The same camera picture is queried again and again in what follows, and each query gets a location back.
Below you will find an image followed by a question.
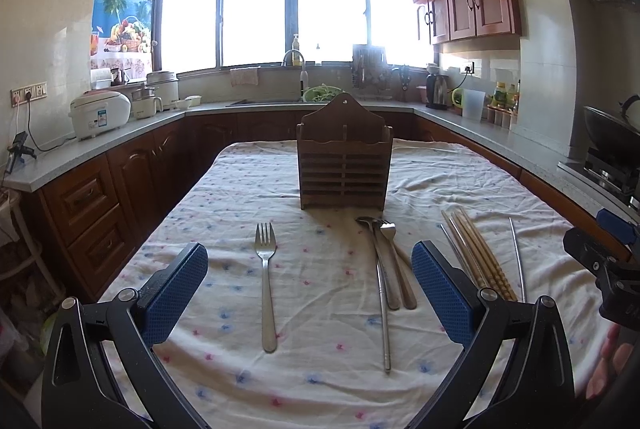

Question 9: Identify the steel chopstick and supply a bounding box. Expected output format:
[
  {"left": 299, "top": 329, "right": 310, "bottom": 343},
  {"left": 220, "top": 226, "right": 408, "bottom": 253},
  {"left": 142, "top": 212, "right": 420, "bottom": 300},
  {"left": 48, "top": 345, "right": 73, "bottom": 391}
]
[{"left": 509, "top": 217, "right": 527, "bottom": 302}]

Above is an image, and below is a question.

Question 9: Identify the wooden chopstick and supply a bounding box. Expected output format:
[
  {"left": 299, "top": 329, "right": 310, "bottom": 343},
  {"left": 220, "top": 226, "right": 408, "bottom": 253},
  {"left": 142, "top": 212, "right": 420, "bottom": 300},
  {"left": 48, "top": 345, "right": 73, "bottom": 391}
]
[{"left": 450, "top": 210, "right": 518, "bottom": 301}]

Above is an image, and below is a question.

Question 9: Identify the long steel spoon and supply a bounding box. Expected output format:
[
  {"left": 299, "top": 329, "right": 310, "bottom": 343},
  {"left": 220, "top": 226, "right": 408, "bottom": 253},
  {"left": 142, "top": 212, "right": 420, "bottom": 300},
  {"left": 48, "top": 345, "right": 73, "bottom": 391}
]
[{"left": 356, "top": 217, "right": 392, "bottom": 374}]

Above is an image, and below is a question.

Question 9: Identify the kitchen faucet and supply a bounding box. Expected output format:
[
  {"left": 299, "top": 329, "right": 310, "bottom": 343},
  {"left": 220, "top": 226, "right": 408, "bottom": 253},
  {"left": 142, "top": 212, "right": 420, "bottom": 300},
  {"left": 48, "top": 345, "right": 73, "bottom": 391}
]
[{"left": 281, "top": 48, "right": 308, "bottom": 97}]

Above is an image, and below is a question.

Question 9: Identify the person right hand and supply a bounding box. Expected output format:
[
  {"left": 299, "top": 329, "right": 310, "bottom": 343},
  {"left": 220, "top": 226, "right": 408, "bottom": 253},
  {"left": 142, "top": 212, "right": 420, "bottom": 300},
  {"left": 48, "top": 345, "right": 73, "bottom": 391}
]
[{"left": 585, "top": 324, "right": 634, "bottom": 401}]

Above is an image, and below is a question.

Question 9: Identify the black wok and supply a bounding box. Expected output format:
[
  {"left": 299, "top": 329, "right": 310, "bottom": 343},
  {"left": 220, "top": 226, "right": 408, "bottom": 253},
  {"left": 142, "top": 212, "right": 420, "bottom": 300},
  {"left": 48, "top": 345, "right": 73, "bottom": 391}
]
[{"left": 584, "top": 94, "right": 639, "bottom": 167}]

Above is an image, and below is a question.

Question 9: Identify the green tea bottle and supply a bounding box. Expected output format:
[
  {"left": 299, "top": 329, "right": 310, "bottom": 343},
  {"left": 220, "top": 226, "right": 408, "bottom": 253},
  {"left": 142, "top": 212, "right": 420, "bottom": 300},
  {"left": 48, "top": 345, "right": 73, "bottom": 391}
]
[{"left": 491, "top": 82, "right": 508, "bottom": 110}]

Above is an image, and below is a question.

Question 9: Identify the translucent plastic pitcher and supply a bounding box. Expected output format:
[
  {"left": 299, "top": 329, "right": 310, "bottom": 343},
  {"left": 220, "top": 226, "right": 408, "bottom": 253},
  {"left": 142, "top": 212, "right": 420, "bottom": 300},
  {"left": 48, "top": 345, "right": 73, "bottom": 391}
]
[{"left": 462, "top": 89, "right": 486, "bottom": 122}]

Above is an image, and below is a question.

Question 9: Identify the white dotted tablecloth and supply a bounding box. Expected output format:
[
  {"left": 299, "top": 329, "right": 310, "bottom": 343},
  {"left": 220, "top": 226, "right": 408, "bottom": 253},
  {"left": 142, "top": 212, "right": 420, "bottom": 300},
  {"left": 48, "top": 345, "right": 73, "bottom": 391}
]
[{"left": 107, "top": 141, "right": 610, "bottom": 428}]

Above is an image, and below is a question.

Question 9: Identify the white rice cooker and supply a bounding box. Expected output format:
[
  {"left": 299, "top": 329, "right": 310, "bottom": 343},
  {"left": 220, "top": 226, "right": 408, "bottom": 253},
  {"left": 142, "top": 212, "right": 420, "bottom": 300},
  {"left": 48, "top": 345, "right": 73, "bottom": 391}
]
[{"left": 68, "top": 90, "right": 131, "bottom": 140}]

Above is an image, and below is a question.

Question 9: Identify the small white electric pot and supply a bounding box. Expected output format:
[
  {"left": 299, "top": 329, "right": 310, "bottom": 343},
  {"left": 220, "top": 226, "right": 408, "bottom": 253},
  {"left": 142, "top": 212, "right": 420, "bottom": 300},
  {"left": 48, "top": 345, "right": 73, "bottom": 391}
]
[{"left": 131, "top": 87, "right": 164, "bottom": 119}]

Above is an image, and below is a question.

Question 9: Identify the wooden utensil holder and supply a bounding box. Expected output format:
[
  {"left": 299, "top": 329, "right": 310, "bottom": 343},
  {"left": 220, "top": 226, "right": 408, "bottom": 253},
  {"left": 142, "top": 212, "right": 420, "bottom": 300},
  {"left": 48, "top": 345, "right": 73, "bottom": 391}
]
[{"left": 296, "top": 92, "right": 394, "bottom": 210}]

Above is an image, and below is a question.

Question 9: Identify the large white cooker pot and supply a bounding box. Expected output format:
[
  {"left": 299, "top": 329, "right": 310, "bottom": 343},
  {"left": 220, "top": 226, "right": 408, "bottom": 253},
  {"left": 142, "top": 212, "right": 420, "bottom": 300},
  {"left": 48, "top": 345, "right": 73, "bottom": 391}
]
[{"left": 146, "top": 71, "right": 179, "bottom": 111}]

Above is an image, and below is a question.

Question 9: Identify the knife block rack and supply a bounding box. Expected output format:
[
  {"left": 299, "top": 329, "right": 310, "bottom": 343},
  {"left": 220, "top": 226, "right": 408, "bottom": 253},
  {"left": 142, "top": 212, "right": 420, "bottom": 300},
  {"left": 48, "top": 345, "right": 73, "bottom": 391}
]
[{"left": 352, "top": 45, "right": 388, "bottom": 90}]

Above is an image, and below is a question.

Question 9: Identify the green vegetable colander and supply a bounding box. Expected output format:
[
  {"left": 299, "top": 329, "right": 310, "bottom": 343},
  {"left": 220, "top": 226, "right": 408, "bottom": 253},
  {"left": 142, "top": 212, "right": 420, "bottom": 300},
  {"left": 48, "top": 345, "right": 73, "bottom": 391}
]
[{"left": 303, "top": 84, "right": 344, "bottom": 103}]

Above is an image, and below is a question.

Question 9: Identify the hanging dish cloth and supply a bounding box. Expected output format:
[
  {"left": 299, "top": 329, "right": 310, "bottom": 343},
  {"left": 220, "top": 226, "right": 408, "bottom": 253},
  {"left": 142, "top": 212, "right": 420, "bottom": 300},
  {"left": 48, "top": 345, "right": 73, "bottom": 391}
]
[{"left": 229, "top": 67, "right": 259, "bottom": 87}]

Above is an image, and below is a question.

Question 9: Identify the beach fruit poster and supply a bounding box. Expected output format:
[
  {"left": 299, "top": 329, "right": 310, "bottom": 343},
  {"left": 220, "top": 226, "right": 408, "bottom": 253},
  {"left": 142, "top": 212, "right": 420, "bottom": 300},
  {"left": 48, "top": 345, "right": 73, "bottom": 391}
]
[{"left": 90, "top": 0, "right": 153, "bottom": 80}]

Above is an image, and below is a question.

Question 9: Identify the dish soap bottle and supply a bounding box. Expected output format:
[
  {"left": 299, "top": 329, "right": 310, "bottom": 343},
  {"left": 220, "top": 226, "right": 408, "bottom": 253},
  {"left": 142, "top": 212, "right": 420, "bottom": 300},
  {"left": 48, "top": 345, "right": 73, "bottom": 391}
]
[{"left": 291, "top": 33, "right": 303, "bottom": 66}]

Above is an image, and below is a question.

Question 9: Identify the wall power socket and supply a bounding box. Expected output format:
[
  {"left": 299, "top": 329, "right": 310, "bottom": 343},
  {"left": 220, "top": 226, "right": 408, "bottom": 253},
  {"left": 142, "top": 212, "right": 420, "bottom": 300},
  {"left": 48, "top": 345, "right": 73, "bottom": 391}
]
[{"left": 10, "top": 82, "right": 48, "bottom": 108}]

